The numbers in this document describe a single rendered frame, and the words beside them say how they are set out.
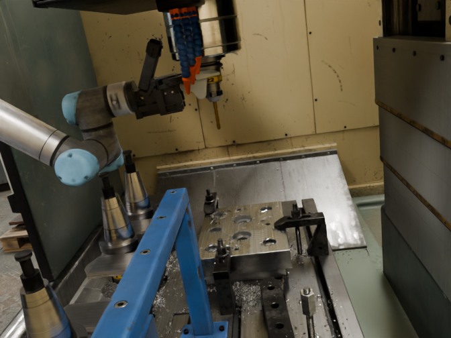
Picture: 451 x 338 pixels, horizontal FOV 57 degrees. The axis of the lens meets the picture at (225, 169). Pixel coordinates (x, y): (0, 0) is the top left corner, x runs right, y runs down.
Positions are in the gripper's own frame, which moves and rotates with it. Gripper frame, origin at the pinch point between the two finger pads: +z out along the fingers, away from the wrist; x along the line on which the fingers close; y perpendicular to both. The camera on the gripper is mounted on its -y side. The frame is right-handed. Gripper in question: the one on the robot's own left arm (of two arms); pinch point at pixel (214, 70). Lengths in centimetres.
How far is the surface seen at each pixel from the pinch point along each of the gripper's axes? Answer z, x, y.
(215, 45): 1.5, 7.6, -5.2
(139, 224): -15.5, 34.4, 18.9
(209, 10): 1.9, 7.6, -12.0
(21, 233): -201, -220, 116
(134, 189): -15.7, 30.9, 14.0
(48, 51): -61, -62, -14
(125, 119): -52, -103, 22
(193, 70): -3.1, 15.2, -1.8
